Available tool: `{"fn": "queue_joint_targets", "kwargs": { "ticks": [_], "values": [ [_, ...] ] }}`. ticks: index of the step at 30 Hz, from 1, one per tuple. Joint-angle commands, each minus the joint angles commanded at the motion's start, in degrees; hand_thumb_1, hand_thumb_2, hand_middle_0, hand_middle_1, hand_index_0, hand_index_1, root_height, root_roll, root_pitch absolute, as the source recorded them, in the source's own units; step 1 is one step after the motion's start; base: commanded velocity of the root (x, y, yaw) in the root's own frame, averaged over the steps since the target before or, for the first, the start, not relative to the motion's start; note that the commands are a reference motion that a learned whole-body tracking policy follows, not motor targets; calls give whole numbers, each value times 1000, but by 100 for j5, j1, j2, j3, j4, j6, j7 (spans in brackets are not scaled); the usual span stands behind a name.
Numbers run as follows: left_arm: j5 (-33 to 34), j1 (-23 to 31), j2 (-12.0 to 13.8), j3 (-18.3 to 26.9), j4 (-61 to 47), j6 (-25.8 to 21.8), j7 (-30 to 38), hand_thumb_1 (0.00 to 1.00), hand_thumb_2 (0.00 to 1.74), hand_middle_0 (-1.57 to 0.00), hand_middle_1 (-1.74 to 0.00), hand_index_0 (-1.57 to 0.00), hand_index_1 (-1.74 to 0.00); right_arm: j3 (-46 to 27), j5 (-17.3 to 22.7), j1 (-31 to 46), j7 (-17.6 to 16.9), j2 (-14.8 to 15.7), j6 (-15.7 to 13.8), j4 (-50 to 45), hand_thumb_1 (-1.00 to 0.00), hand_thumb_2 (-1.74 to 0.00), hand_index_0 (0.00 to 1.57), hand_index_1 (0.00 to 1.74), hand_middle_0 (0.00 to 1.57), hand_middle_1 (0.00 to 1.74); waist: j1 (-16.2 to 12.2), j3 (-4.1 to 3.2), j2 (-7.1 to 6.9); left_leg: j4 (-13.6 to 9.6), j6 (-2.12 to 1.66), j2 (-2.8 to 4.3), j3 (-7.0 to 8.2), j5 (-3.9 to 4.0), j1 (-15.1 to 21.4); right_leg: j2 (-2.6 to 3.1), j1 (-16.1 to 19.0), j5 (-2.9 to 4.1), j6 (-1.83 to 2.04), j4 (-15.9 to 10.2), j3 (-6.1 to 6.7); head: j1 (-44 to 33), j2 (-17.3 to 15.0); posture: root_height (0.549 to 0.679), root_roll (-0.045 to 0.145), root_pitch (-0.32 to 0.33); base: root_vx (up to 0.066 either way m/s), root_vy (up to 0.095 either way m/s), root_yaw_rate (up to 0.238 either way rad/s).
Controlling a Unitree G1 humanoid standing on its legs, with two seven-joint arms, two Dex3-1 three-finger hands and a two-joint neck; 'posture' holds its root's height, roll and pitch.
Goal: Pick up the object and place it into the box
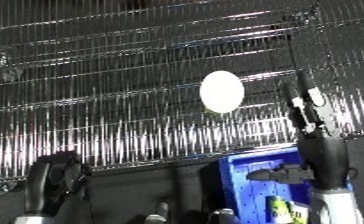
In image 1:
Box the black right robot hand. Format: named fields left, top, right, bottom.
left=245, top=69, right=353, bottom=192

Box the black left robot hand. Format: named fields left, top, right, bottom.
left=22, top=151, right=95, bottom=220

